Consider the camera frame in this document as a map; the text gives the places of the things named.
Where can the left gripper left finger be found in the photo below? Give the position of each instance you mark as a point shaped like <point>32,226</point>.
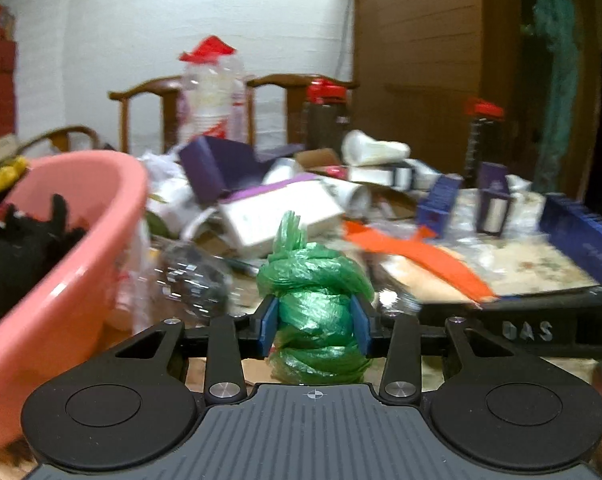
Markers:
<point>232,340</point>

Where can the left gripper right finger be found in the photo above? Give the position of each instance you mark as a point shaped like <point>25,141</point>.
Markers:
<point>397,342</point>

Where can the green plastic bag bundle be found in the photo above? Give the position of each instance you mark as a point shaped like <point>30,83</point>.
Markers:
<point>315,342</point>

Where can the yellow black work glove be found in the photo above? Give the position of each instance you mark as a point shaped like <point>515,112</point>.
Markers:
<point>11,171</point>

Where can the large dark blue box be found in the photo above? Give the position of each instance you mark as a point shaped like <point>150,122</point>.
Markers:
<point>575,231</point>

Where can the upright purple box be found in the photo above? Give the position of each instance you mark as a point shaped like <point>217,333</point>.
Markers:
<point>494,199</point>

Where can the pink plastic basin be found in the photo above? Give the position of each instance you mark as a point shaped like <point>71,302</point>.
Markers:
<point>58,324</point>

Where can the white paper tissue wad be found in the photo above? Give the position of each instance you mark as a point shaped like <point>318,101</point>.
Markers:
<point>358,149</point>

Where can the brown bottle red lid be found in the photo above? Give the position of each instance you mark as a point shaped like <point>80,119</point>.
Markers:
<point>326,118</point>

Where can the plastic bag of cups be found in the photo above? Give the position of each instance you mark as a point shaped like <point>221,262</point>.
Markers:
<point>212,96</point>

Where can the wooden chair left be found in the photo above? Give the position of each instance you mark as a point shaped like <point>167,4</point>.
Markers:
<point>148,114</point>

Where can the wooden chair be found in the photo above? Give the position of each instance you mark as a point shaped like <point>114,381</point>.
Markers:
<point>148,114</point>
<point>295,86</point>

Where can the round wooden armchair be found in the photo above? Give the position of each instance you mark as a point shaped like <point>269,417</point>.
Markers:
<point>60,139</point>

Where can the wooden chair right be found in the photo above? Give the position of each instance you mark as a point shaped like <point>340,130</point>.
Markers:
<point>295,86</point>

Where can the brown wooden wardrobe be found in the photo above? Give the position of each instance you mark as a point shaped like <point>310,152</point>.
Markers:
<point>420,64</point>

